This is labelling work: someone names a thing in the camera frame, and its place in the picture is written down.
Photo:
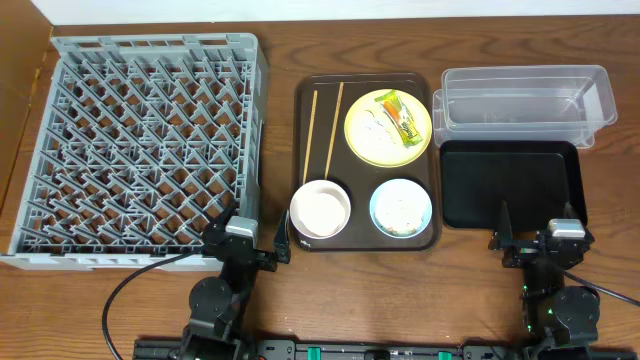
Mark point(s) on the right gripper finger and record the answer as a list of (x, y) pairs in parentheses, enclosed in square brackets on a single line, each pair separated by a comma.
[(569, 212), (503, 231)]

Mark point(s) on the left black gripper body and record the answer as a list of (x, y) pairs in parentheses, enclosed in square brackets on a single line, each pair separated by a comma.
[(251, 255)]

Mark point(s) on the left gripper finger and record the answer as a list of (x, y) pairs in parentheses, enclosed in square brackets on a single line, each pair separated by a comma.
[(281, 240), (223, 217)]

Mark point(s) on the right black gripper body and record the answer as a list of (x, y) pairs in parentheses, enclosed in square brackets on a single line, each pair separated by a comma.
[(538, 253)]

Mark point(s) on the pink white bowl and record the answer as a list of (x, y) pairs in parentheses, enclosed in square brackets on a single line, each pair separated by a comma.
[(320, 209)]

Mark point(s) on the leftover rice pile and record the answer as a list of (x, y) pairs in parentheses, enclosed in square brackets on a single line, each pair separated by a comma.
[(399, 210)]

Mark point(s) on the light blue bowl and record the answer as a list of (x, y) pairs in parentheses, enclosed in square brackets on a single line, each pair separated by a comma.
[(426, 203)]

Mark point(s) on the green orange snack wrapper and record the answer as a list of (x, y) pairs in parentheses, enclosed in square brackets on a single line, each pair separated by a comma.
[(394, 108)]

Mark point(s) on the wooden chopstick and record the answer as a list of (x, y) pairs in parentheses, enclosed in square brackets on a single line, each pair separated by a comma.
[(310, 136), (333, 130)]

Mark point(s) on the yellow round plate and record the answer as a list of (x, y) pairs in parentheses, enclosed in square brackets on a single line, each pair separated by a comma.
[(387, 155)]

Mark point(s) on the white paper napkin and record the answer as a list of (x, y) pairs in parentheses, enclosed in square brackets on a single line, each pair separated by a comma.
[(371, 128)]

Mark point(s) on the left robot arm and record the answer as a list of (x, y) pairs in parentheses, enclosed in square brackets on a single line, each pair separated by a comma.
[(218, 303)]

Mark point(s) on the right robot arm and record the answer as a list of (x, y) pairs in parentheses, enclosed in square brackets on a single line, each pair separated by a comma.
[(561, 319)]

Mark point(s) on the black waste tray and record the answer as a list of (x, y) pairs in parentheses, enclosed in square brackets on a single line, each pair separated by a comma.
[(534, 180)]

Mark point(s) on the clear plastic waste bin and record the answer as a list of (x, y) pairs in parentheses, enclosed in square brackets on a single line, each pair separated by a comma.
[(533, 103)]

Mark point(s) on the grey plastic dish rack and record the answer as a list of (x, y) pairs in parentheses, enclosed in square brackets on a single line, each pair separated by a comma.
[(143, 137)]

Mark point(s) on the dark brown serving tray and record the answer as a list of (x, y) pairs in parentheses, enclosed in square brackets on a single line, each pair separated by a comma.
[(358, 178)]

